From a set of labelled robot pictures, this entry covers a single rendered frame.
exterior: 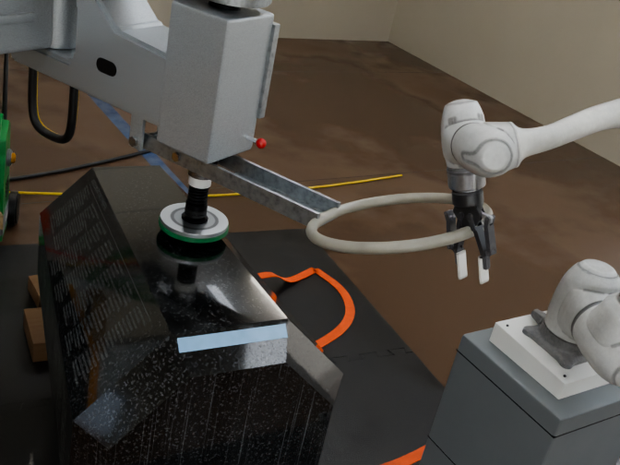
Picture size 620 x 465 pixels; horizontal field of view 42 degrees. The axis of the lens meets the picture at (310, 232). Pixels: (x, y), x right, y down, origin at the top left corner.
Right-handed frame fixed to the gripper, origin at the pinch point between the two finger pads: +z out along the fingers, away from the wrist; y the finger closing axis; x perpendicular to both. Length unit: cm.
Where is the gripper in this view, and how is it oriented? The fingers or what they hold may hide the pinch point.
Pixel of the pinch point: (472, 268)
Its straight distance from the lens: 204.2
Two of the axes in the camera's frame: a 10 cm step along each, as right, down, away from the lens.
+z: 1.2, 9.5, 2.7
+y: -6.7, -1.3, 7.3
